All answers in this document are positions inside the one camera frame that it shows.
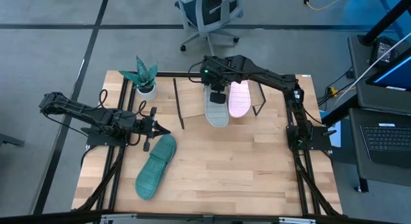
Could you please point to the silver aluminium bracket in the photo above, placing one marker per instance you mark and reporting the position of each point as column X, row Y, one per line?
column 297, row 220
column 118, row 218

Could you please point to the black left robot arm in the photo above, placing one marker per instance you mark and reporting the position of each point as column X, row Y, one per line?
column 96, row 116

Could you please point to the laptop screen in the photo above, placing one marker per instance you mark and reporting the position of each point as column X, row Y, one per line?
column 396, row 74

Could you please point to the yellow power plug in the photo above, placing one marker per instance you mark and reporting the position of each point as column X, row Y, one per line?
column 332, row 90

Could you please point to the grey rubber slides pair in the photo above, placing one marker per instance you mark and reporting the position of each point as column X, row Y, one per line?
column 216, row 116

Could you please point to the office chair with grey frame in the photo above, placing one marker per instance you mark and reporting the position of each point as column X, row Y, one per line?
column 221, row 5

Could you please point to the green rubber slides pair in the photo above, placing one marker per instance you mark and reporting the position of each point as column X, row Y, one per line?
column 155, row 167

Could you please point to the black table frame rails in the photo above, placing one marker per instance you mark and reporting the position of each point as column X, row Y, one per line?
column 300, row 182

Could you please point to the green snake plant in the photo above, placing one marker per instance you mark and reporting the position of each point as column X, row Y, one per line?
column 143, row 74

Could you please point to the white plant pot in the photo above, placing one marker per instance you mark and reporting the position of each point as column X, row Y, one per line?
column 147, row 95

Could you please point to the pink rubber slides pair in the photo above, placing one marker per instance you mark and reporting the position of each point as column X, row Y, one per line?
column 239, row 100

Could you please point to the black slanted pole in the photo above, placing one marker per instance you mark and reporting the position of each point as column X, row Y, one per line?
column 385, row 22

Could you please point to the black power adapter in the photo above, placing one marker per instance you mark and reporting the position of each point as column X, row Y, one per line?
column 382, row 50

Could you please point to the black laptop keyboard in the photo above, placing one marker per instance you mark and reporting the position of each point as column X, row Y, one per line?
column 385, row 140

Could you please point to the black overhead camera frame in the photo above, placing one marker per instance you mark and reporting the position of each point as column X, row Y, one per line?
column 48, row 217

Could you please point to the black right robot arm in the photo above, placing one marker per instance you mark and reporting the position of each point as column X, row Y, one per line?
column 273, row 79

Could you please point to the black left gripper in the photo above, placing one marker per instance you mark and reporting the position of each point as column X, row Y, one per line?
column 146, row 127

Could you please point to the black desk stand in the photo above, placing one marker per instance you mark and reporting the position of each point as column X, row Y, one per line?
column 363, row 95

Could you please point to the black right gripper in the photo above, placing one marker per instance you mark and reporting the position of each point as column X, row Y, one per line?
column 215, row 74

